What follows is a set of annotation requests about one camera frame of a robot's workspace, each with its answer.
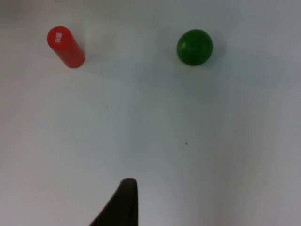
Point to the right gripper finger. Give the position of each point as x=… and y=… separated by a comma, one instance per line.
x=122, y=206

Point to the red cylinder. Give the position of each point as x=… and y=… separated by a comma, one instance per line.
x=65, y=46

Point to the green ball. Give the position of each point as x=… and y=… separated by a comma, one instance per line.
x=194, y=47

